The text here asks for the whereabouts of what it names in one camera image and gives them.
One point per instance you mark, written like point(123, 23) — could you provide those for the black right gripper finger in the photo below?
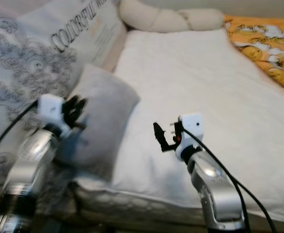
point(159, 131)

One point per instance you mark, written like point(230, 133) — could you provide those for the orange yellow cartoon blanket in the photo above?
point(265, 46)

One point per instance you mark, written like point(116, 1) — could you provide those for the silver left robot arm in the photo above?
point(25, 165)

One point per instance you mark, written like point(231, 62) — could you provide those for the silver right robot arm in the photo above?
point(217, 194)

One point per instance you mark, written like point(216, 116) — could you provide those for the white quilted mattress pad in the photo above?
point(190, 73)

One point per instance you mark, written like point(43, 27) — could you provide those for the white pillow grey ornament print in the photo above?
point(25, 53)

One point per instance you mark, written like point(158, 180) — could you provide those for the grey quilted mattress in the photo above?
point(113, 205)

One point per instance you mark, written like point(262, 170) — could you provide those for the beige knotted cushion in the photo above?
point(166, 18)

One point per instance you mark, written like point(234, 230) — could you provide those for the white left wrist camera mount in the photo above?
point(50, 108)

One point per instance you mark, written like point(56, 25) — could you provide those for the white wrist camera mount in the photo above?
point(193, 125)
point(50, 108)

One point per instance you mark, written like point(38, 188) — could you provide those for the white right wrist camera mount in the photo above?
point(193, 125)

